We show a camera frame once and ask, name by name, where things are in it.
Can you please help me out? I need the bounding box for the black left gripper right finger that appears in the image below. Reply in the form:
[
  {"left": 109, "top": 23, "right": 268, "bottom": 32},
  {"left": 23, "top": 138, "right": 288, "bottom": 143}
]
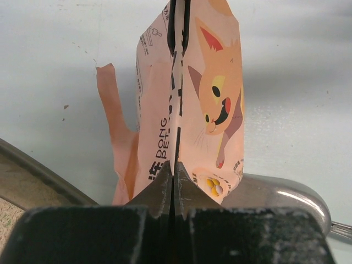
[{"left": 173, "top": 163, "right": 334, "bottom": 263}]

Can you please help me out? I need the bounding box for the silver metal scoop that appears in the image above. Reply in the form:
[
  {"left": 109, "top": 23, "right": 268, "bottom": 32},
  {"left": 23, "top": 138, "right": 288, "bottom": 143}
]
[{"left": 221, "top": 174, "right": 351, "bottom": 243}]

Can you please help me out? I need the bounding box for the brown litter box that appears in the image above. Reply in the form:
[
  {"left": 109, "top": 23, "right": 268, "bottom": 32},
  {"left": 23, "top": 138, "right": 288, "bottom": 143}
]
[{"left": 1, "top": 139, "right": 97, "bottom": 247}]

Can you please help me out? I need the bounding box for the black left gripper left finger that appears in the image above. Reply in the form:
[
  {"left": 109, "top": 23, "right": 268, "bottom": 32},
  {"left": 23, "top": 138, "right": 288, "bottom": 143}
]
[{"left": 4, "top": 162, "right": 173, "bottom": 263}]

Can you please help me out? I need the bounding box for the pink cat litter bag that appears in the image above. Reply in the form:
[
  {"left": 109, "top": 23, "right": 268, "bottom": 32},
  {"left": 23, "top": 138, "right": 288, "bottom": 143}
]
[{"left": 97, "top": 1, "right": 245, "bottom": 205}]

